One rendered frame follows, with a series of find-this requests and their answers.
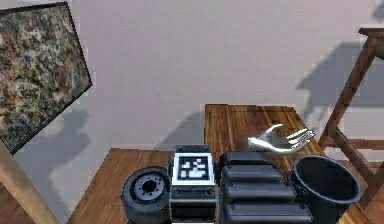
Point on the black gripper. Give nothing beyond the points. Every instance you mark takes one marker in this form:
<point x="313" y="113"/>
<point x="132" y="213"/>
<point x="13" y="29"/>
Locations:
<point x="146" y="195"/>

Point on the brown wooden table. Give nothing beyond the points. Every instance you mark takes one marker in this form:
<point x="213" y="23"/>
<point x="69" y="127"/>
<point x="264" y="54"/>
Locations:
<point x="240" y="123"/>

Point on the silver metal fork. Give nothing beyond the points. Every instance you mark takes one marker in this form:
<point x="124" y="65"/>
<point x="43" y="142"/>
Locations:
<point x="283" y="140"/>

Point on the black round bin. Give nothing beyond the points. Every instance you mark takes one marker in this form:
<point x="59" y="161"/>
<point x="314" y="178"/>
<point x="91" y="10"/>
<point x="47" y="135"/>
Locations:
<point x="328" y="190"/>

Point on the brown wooden chair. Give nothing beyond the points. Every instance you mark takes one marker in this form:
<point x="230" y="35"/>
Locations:
<point x="353" y="100"/>

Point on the framed flowery wall picture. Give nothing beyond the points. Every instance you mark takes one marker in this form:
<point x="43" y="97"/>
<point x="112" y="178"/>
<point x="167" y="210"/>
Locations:
<point x="36" y="73"/>

